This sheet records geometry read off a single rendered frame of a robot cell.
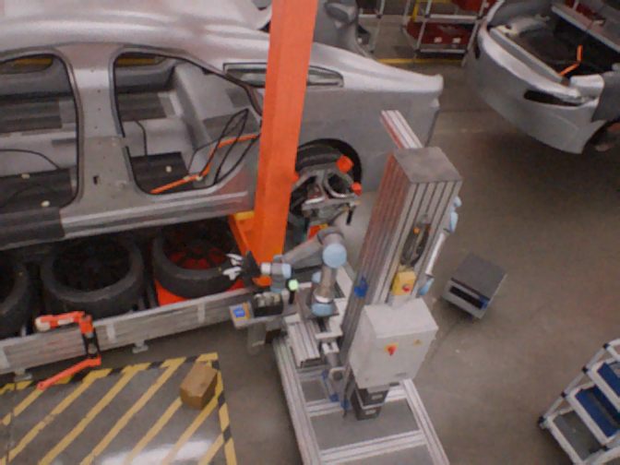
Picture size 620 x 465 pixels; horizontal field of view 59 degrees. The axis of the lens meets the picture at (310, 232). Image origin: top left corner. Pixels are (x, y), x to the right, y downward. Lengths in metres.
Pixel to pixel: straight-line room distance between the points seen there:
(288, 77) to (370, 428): 2.18
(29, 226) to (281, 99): 1.78
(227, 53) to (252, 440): 2.40
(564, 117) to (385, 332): 3.30
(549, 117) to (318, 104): 2.58
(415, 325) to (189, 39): 2.03
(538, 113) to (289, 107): 3.16
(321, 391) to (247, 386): 0.54
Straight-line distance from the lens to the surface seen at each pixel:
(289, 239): 4.53
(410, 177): 2.36
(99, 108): 3.32
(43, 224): 3.73
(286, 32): 2.68
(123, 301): 3.88
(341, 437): 3.59
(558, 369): 4.75
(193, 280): 3.84
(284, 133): 2.96
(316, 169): 3.82
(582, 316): 5.26
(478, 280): 4.55
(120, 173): 3.55
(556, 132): 5.60
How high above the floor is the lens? 3.37
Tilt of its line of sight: 43 degrees down
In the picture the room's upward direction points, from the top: 10 degrees clockwise
